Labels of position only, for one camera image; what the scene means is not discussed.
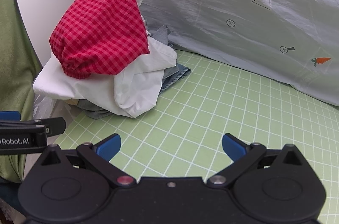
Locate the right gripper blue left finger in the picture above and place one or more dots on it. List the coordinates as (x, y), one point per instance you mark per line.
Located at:
(97, 158)

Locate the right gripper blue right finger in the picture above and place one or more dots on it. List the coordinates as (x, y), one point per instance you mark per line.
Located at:
(244, 157)

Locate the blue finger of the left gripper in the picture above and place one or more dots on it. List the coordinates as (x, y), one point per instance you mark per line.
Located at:
(10, 116)

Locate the red checkered shorts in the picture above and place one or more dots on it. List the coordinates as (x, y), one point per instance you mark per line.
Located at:
(99, 37)

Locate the clear plastic bag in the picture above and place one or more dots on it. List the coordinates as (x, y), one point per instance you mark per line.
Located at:
(46, 107)

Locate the blue denim garment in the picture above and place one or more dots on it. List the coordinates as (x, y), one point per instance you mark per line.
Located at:
(171, 76)

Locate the green curtain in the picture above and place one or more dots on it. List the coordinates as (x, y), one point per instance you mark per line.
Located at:
(19, 63)

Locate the white shirt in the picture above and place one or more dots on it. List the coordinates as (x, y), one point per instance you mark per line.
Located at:
(130, 93)

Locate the grey carrot print sheet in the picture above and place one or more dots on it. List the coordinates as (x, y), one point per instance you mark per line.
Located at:
(291, 41)

